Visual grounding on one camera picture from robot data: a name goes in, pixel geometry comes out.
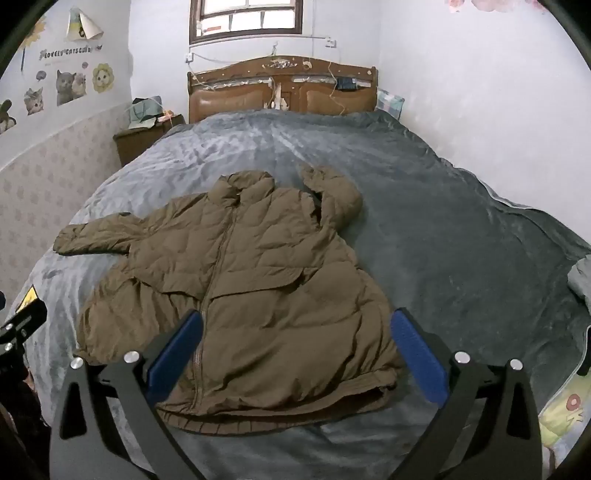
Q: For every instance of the grey folded cloth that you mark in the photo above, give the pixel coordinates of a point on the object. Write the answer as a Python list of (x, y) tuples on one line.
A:
[(581, 281)]

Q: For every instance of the dark cat wall sticker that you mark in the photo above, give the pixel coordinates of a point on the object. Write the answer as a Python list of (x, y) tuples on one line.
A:
[(6, 117)]

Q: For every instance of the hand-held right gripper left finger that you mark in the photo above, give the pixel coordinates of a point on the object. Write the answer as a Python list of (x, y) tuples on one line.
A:
[(178, 344)]

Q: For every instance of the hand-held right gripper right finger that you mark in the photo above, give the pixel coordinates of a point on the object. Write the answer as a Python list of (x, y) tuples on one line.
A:
[(418, 350)]

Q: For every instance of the brown framed window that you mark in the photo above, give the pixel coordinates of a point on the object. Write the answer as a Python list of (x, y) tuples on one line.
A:
[(247, 21)]

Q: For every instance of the black device on headboard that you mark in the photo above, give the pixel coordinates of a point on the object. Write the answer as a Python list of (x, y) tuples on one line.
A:
[(346, 84)]

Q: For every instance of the floral printed quilt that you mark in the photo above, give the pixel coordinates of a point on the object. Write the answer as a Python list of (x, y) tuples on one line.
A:
[(570, 410)]

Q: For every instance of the two grey cats sticker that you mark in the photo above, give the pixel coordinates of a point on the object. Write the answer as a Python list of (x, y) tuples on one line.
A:
[(70, 87)]

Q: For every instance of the lettering wall sticker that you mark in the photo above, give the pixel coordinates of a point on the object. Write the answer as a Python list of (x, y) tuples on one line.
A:
[(69, 50)]

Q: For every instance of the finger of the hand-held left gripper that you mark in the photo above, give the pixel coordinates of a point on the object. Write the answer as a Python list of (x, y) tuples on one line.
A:
[(25, 318)]

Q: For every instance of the brown wooden nightstand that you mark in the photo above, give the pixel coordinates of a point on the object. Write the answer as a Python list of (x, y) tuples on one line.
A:
[(136, 141)]

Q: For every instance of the brown wooden headboard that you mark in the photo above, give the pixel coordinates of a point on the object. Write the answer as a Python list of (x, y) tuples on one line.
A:
[(231, 94)]

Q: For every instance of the plaid pillow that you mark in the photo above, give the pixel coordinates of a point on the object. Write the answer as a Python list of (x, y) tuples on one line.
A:
[(390, 105)]

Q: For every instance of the sunflower wall sticker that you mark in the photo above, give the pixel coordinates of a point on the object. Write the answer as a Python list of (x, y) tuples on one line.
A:
[(32, 39)]

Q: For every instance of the pink flower wall stickers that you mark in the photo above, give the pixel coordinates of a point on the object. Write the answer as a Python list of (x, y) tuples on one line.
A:
[(489, 3)]

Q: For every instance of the flower cat wall sticker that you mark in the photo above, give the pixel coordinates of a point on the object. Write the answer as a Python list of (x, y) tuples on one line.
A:
[(102, 77)]

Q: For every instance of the grey plush blanket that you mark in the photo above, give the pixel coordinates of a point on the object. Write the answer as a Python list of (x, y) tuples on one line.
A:
[(438, 240)]

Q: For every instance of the small tabby cat sticker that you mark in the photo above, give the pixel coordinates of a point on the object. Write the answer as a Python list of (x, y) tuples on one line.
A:
[(35, 101)]

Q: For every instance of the olive brown puffer jacket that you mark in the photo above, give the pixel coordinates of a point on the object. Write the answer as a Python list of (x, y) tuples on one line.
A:
[(258, 295)]

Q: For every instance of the curled wall poster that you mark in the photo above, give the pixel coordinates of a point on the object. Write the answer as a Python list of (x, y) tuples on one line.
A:
[(83, 25)]

